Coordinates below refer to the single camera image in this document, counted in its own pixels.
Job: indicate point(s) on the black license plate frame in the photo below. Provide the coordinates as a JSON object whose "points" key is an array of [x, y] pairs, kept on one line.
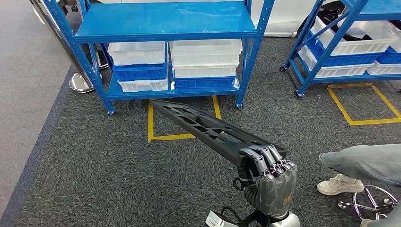
{"points": [[231, 152]]}

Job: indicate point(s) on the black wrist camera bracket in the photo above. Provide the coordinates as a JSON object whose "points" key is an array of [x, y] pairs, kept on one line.
{"points": [[253, 221]]}

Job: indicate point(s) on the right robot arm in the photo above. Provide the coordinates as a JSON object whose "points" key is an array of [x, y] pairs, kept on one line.
{"points": [[288, 222]]}

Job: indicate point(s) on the blue plastic storage bin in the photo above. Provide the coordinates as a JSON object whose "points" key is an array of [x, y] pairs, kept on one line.
{"points": [[203, 83], [390, 58], [344, 59], [141, 73]]}

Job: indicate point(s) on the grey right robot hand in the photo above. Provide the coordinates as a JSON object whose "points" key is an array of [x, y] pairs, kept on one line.
{"points": [[275, 191]]}

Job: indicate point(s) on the white car with red stripe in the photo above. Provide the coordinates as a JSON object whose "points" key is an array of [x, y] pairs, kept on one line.
{"points": [[282, 15]]}

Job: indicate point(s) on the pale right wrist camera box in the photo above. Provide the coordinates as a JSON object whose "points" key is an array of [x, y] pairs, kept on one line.
{"points": [[216, 221]]}

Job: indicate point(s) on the chrome stool base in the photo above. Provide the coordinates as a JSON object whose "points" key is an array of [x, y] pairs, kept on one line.
{"points": [[342, 205]]}

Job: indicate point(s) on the small white floor scrap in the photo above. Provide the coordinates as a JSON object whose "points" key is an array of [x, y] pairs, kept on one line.
{"points": [[318, 96]]}

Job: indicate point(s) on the person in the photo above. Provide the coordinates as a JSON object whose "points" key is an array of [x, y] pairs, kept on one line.
{"points": [[360, 163]]}

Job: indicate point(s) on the chrome stanchion post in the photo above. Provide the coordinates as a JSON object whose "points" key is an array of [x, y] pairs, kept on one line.
{"points": [[80, 84], [101, 61]]}

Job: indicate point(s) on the blue metal shelf rack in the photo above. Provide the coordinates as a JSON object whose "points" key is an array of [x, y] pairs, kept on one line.
{"points": [[382, 7], [156, 18]]}

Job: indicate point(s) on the yellow floor tape marking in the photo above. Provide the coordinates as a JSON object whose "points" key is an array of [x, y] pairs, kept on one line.
{"points": [[342, 109], [150, 125]]}

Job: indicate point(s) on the black plastic car parts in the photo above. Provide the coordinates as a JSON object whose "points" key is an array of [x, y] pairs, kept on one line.
{"points": [[329, 15]]}

